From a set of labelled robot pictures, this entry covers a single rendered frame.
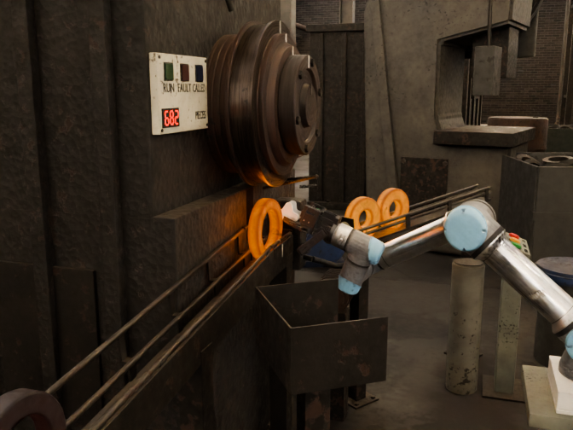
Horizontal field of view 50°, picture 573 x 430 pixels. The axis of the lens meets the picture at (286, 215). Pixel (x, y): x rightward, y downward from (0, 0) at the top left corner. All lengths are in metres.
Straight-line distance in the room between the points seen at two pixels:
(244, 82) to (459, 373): 1.46
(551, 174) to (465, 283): 1.44
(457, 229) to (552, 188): 2.04
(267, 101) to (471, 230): 0.64
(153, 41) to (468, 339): 1.62
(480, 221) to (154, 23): 0.95
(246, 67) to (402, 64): 2.92
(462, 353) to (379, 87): 2.47
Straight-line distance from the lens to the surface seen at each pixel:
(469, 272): 2.39
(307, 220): 1.88
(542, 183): 3.70
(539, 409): 1.90
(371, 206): 2.23
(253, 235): 1.75
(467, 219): 1.70
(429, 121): 4.40
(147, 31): 1.44
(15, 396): 0.96
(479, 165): 4.32
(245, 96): 1.60
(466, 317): 2.44
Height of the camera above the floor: 1.16
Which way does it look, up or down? 12 degrees down
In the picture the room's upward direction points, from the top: straight up
